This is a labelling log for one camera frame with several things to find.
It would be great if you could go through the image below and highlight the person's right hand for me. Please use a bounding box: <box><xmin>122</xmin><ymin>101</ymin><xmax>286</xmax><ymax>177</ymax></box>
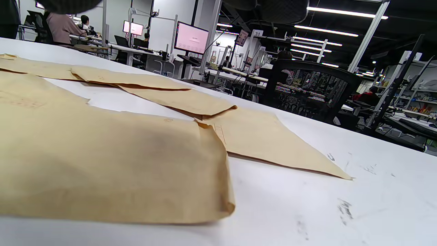
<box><xmin>36</xmin><ymin>0</ymin><xmax>309</xmax><ymax>24</ymax></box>

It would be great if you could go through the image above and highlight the pile of brown envelopes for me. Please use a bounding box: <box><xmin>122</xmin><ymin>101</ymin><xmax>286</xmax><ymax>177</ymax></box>
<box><xmin>0</xmin><ymin>53</ymin><xmax>353</xmax><ymax>225</ymax></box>

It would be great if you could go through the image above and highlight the black desk chair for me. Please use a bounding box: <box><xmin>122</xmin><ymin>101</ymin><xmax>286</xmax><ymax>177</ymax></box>
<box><xmin>27</xmin><ymin>10</ymin><xmax>53</xmax><ymax>43</ymax></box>

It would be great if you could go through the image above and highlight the small pink screen monitor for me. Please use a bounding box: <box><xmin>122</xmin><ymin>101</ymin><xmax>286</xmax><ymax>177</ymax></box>
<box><xmin>123</xmin><ymin>20</ymin><xmax>144</xmax><ymax>36</ymax></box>

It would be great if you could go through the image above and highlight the white office desk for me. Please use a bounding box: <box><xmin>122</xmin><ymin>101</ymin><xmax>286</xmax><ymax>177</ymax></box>
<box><xmin>70</xmin><ymin>34</ymin><xmax>164</xmax><ymax>67</ymax></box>

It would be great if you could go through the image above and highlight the large pink screen monitor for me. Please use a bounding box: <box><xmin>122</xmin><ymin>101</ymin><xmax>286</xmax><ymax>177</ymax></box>
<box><xmin>174</xmin><ymin>21</ymin><xmax>209</xmax><ymax>54</ymax></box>

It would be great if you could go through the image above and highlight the ceiling light strip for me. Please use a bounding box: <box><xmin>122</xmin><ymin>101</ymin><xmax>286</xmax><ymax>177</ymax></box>
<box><xmin>293</xmin><ymin>36</ymin><xmax>343</xmax><ymax>46</ymax></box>
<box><xmin>294</xmin><ymin>25</ymin><xmax>359</xmax><ymax>37</ymax></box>
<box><xmin>307</xmin><ymin>6</ymin><xmax>389</xmax><ymax>19</ymax></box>
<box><xmin>291</xmin><ymin>43</ymin><xmax>332</xmax><ymax>53</ymax></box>

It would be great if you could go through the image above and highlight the black mesh office chair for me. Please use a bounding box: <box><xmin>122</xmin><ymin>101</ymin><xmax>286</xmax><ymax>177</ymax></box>
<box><xmin>265</xmin><ymin>60</ymin><xmax>362</xmax><ymax>123</ymax></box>

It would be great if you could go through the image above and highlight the black slanted pole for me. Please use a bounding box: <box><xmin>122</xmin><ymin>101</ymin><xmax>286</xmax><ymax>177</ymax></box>
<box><xmin>367</xmin><ymin>34</ymin><xmax>425</xmax><ymax>128</ymax></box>

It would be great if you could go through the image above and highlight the storage shelf rack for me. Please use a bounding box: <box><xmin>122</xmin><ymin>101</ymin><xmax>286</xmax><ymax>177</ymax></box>
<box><xmin>386</xmin><ymin>51</ymin><xmax>437</xmax><ymax>120</ymax></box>

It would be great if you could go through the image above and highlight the white slanted post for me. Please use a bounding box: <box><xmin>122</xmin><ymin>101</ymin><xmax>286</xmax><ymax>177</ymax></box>
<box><xmin>348</xmin><ymin>0</ymin><xmax>390</xmax><ymax>73</ymax></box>

